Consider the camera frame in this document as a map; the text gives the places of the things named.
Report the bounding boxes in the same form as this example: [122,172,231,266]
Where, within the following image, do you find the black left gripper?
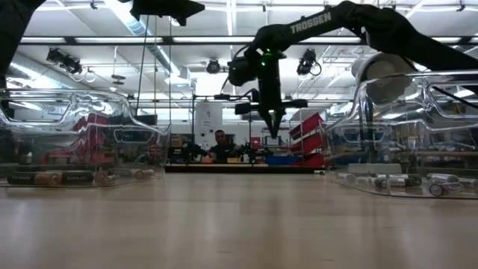
[129,0,206,27]

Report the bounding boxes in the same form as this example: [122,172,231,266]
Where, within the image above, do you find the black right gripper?
[234,73,309,139]

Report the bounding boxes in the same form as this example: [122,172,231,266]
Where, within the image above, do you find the screws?
[428,182,464,197]
[375,175,423,188]

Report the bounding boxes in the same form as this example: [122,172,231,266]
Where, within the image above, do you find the red shelf bins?
[289,111,326,168]

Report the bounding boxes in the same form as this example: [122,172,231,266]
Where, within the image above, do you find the blue bins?
[264,155,299,167]

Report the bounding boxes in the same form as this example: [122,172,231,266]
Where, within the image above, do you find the person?
[203,129,240,164]

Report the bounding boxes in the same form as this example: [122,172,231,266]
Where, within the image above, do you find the distant black table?
[164,163,318,175]

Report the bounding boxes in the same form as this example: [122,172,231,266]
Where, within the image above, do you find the white column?
[195,102,224,150]

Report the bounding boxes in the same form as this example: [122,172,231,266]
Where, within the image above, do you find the white desk lamp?
[350,52,418,105]

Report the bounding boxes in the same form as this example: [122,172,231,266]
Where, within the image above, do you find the clear plastic tray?
[323,70,478,200]
[0,88,172,188]

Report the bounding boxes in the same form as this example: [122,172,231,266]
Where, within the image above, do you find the black overhead beam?
[18,35,478,47]

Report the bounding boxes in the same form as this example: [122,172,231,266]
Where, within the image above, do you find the red cabinet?
[40,114,121,167]

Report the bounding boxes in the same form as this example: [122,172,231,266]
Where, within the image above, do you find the silver ventilation duct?
[104,0,187,81]

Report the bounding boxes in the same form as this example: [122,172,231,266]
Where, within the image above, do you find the black ceiling camera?
[46,47,84,75]
[297,48,323,78]
[205,58,223,75]

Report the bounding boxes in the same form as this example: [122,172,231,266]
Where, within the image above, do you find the black hanging cable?
[134,16,152,117]

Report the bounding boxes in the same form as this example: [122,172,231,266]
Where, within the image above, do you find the distant black gantry frame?
[190,93,252,165]

